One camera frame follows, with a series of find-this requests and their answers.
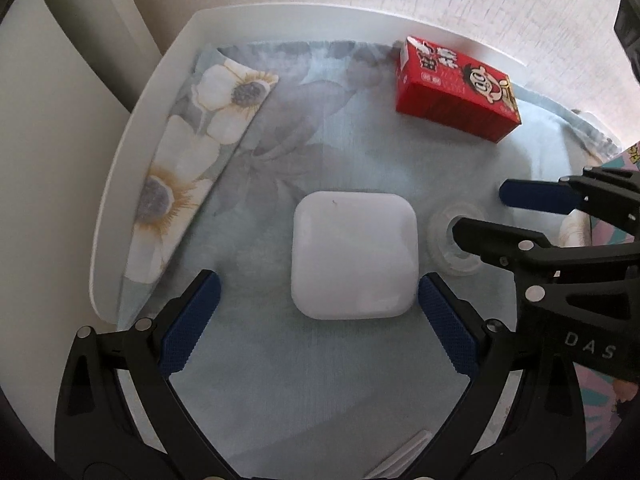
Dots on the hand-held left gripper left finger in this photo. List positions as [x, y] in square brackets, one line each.
[192, 325]

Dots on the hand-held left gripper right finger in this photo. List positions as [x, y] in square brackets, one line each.
[450, 330]

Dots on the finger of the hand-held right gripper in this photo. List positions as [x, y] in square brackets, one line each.
[530, 192]
[495, 242]

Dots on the colourful printed container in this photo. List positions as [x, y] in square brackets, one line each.
[600, 395]

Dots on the white square case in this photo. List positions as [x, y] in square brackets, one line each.
[355, 255]

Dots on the white plastic tray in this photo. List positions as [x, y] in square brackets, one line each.
[145, 125]

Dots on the red carton box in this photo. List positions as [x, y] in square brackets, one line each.
[450, 95]

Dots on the white plastic bars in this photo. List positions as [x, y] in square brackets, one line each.
[400, 460]

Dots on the floral grey cloth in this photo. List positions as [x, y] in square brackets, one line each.
[350, 135]

